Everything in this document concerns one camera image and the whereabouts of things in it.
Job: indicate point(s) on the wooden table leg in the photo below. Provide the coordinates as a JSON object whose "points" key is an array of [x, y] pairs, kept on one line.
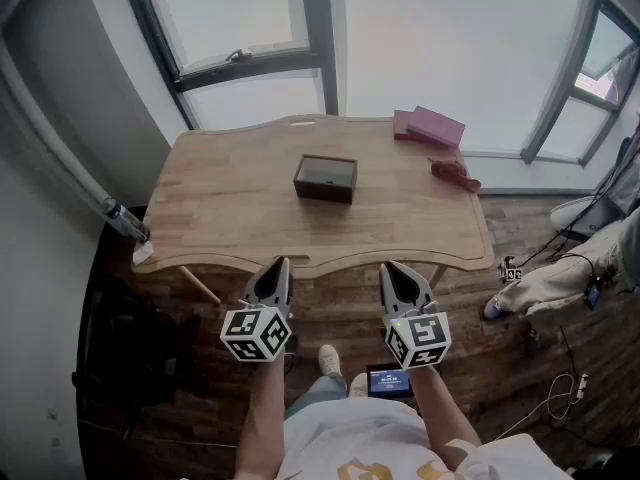
{"points": [[200, 284], [437, 275]]}

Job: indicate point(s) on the person's left forearm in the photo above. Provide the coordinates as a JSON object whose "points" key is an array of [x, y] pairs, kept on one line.
{"points": [[262, 413]]}

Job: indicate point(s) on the person's left shoe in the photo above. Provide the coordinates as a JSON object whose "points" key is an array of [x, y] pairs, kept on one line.
{"points": [[330, 360]]}

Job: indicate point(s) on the person's right forearm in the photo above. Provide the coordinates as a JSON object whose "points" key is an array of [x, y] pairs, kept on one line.
{"points": [[442, 408]]}

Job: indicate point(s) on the person's right shoe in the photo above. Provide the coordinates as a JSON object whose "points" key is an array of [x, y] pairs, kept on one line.
{"points": [[358, 385]]}

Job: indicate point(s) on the narrow black framed window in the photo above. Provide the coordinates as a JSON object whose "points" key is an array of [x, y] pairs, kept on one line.
{"points": [[557, 93]]}

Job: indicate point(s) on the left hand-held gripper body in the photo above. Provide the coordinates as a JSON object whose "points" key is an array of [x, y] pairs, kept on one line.
{"points": [[255, 335]]}

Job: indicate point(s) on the small black blue-screen device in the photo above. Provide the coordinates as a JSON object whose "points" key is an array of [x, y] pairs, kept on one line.
{"points": [[593, 295]]}

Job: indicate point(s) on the black bag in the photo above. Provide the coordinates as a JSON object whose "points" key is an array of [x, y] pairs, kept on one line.
{"points": [[135, 348]]}

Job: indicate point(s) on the dark red book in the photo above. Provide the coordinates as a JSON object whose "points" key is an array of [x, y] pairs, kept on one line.
{"points": [[400, 125]]}

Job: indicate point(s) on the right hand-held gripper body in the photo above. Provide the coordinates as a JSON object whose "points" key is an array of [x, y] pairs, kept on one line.
{"points": [[422, 340]]}

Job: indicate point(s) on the pink book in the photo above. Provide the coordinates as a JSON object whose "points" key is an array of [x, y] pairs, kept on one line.
{"points": [[435, 125]]}

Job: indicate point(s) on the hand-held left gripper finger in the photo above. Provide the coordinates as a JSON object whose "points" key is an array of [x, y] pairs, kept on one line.
{"points": [[255, 288], [286, 288]]}

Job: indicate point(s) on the person's leg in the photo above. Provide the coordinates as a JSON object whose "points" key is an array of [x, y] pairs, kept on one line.
{"points": [[320, 393], [560, 278]]}

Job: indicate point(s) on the grey wall pipe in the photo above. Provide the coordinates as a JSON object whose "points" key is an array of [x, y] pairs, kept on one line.
{"points": [[55, 138]]}

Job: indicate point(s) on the white power strip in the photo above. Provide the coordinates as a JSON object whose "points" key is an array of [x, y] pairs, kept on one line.
{"points": [[581, 385]]}

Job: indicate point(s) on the white paper scrap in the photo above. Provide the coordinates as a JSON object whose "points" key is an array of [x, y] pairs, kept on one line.
{"points": [[142, 254]]}

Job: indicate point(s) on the clear water bottle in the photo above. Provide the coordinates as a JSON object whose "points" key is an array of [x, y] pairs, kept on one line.
{"points": [[125, 220]]}

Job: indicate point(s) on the spare grey gripper device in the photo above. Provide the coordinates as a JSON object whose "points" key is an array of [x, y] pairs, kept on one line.
{"points": [[511, 271]]}

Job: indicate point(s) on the person's shoe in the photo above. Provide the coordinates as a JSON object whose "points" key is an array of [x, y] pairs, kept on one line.
{"points": [[358, 385], [330, 360], [494, 309]]}

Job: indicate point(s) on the black tablet with screen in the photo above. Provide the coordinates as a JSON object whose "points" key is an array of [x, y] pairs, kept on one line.
{"points": [[390, 380]]}

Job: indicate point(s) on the dark wooden box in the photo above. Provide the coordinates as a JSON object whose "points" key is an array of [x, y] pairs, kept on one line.
{"points": [[325, 190]]}

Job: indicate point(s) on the person's white printed shirt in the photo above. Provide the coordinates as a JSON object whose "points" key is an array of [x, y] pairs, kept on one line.
{"points": [[365, 433]]}

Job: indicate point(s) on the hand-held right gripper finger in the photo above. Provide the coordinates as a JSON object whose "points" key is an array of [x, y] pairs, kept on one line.
{"points": [[420, 293], [390, 300]]}

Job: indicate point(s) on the person's left leg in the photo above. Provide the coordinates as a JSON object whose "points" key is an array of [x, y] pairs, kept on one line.
{"points": [[320, 393]]}

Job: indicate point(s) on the red cloth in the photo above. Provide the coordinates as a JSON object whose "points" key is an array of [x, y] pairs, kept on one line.
{"points": [[450, 170]]}

